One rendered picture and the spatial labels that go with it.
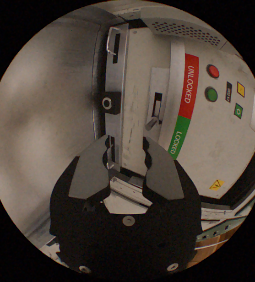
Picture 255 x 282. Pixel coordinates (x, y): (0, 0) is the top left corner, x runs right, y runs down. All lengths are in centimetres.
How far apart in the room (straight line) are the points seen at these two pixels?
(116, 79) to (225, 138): 32
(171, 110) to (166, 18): 19
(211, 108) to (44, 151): 39
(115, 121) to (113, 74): 14
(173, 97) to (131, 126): 15
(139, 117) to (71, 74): 21
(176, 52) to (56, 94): 25
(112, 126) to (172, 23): 32
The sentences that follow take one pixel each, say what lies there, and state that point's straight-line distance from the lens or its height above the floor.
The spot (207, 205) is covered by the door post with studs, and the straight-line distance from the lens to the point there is 52.
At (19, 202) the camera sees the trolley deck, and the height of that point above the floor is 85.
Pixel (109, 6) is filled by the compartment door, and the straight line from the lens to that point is 40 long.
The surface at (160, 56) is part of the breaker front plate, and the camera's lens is 26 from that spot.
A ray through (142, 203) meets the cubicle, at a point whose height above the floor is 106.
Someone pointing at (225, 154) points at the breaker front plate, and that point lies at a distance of 32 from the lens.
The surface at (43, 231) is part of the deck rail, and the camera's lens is 43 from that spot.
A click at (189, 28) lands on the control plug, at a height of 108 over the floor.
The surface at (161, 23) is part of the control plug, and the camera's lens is 20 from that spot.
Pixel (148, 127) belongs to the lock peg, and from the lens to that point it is 21.
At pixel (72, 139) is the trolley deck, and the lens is 28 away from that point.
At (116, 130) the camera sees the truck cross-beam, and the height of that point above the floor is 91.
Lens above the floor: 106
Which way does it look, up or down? 22 degrees down
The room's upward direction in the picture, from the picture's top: 109 degrees clockwise
